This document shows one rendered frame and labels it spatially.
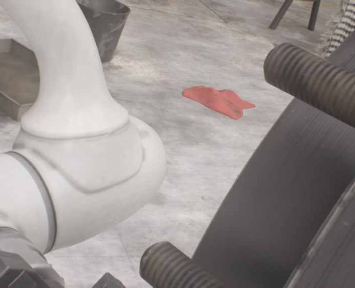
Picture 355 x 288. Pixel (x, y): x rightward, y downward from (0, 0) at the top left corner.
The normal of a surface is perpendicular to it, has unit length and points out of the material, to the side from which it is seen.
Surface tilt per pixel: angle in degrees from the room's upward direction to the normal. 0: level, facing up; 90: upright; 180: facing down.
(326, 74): 47
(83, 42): 73
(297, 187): 59
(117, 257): 0
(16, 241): 17
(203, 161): 0
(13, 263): 27
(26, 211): 52
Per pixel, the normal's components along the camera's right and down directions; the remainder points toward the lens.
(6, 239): 0.32, -0.89
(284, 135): -0.40, -0.39
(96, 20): 0.00, 0.54
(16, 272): 0.70, 0.46
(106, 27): 0.36, 0.59
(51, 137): -0.26, 0.29
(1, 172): 0.31, -0.79
